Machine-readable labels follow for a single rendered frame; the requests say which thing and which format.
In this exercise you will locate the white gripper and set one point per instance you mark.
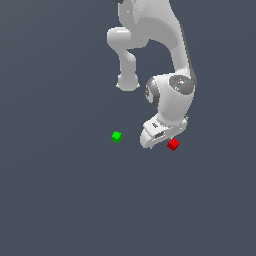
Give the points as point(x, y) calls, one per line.
point(156, 131)

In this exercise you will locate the red cube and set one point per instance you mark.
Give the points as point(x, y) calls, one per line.
point(173, 144)

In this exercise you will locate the green cube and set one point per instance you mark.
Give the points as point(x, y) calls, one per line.
point(116, 136)

